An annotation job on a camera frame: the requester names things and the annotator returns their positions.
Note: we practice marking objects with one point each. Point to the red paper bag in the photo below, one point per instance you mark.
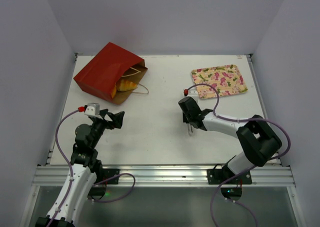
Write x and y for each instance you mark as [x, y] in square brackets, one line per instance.
[112, 64]

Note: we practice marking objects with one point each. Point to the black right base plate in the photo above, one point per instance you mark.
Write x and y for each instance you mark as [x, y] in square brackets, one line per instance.
[219, 174]

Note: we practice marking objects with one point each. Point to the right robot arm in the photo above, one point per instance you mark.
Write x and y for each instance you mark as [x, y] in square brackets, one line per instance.
[258, 140]

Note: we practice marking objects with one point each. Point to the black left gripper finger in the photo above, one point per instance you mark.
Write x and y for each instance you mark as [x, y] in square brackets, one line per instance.
[105, 114]
[117, 119]

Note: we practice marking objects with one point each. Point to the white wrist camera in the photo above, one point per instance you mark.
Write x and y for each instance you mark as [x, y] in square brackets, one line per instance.
[191, 93]
[92, 109]

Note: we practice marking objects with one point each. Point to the fake croissant bread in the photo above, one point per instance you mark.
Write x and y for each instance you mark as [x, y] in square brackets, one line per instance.
[123, 85]

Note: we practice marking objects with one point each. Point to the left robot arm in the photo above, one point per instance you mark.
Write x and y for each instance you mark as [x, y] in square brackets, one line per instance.
[85, 169]

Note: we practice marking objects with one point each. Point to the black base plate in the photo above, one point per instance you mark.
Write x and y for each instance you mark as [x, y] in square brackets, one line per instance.
[107, 173]
[219, 174]

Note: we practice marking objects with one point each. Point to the aluminium frame rail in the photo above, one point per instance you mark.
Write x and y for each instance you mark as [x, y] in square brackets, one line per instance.
[179, 176]

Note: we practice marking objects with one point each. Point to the floral rectangular tray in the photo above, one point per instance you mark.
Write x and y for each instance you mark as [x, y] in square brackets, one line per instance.
[225, 80]

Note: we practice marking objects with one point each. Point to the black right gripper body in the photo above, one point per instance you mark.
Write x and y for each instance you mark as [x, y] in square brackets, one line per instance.
[189, 119]

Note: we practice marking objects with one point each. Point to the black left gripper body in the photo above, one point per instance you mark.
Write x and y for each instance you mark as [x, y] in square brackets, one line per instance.
[99, 125]

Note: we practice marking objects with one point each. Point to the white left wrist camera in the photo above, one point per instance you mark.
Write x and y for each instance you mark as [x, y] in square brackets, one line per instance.
[92, 109]

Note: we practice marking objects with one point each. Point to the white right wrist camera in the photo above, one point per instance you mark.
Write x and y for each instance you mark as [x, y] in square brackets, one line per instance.
[191, 93]

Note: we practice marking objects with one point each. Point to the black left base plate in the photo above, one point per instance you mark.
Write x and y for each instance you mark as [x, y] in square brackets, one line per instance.
[107, 173]

